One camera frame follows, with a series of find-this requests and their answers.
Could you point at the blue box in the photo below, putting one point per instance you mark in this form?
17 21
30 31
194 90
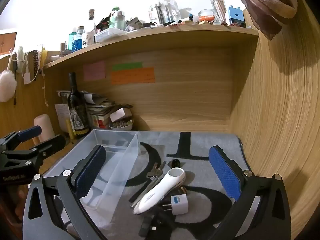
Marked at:
236 16

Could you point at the stack of magazines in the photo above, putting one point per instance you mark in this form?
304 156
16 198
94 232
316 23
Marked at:
100 110

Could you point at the clear plastic packaging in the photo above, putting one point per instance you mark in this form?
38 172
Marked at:
165 10

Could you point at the brown cloth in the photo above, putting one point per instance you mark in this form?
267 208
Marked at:
265 2

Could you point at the white fluffy pompom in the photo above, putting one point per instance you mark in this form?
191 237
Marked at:
7 86

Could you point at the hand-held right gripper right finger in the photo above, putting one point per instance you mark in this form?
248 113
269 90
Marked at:
225 172

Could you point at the clear lidded plastic box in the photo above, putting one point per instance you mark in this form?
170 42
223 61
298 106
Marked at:
110 34

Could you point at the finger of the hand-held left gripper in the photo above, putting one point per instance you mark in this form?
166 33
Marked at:
30 133
53 142

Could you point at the green bottle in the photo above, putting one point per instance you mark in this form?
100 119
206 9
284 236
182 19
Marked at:
117 18

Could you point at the glass bowl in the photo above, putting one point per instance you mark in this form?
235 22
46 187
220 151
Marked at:
206 13

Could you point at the wooden shelf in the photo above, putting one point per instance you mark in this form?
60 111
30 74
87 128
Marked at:
160 33

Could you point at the white plug adapter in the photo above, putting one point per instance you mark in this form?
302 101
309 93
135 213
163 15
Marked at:
179 203

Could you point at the small white cup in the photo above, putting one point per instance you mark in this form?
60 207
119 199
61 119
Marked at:
90 38

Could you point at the bunch of keys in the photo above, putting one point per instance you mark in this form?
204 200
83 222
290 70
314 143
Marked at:
153 172

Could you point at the black pen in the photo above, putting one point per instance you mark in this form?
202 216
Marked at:
138 192

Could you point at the white hanging tag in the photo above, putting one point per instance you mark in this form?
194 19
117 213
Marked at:
27 77

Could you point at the white paper sheet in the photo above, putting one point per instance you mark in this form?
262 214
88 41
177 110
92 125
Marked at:
61 115

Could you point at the grey mat with black print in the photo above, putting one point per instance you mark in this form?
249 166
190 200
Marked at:
200 145

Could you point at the dark wine bottle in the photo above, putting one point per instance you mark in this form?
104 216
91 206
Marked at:
77 105

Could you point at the cream mug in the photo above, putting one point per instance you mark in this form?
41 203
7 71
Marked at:
45 127

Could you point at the green sticky note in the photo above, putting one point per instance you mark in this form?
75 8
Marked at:
127 66

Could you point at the black round cap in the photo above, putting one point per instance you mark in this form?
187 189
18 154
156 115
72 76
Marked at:
174 163

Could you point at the glass jar of sticks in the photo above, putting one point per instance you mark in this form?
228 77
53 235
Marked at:
218 10

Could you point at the small black block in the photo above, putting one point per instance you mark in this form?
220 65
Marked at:
145 226

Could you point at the small white box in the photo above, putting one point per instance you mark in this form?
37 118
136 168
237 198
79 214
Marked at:
120 114

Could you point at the white handheld device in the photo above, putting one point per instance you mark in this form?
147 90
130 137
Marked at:
160 192

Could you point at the blue liquid bottle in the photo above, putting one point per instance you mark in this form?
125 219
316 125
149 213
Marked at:
77 42

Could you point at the clear plastic bin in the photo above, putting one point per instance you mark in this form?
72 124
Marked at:
120 140

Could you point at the white bowl of stones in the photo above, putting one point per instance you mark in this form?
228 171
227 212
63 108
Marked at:
121 125

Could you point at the silver metal pen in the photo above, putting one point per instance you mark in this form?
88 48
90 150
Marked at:
143 196

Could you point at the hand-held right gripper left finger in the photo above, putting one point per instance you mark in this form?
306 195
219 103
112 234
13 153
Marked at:
90 170

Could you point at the pink sticky note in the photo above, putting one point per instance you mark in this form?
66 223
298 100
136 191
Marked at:
94 70

